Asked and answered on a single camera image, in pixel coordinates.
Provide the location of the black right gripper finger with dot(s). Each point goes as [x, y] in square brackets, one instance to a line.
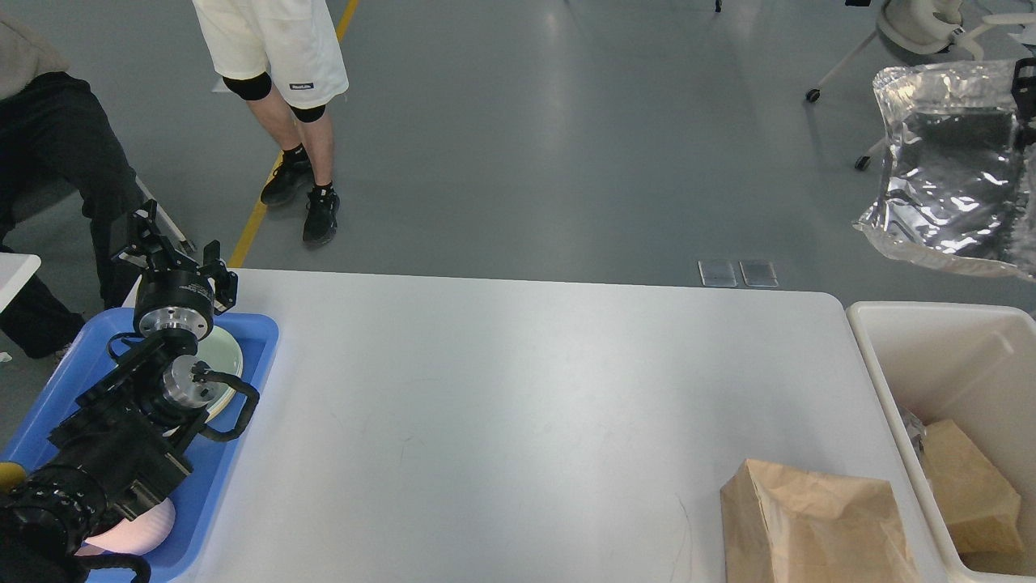
[1023, 92]

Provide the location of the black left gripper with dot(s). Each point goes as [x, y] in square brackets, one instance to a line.
[171, 295]

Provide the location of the green ceramic plate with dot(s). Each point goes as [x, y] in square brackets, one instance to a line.
[221, 352]

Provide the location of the silver foil bag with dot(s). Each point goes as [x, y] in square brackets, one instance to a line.
[956, 193]

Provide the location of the pink ceramic mug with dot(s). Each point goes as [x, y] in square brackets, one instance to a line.
[136, 537]

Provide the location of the dark green ceramic mug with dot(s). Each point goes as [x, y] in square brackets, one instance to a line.
[12, 474]

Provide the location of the brown paper bag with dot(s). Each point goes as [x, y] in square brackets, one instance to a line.
[978, 505]
[785, 524]

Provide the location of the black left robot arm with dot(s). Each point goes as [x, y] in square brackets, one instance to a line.
[122, 452]

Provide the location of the white chair near person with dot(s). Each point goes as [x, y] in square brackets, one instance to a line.
[165, 223]

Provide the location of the white office chair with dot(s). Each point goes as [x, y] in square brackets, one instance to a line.
[925, 28]

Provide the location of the person in cream sweater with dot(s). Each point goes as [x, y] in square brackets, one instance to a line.
[52, 121]

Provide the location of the person in white shorts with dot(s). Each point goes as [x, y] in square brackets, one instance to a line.
[283, 59]

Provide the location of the white plastic bin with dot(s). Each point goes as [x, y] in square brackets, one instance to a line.
[973, 364]

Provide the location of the right floor socket plate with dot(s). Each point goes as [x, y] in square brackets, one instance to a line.
[759, 274]

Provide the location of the floor socket plate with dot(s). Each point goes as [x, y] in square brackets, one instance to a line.
[718, 274]
[759, 274]

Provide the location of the left floor socket plate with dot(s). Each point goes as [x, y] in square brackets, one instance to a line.
[718, 274]

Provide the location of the brown paper bag in bin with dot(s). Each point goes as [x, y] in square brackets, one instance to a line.
[978, 505]

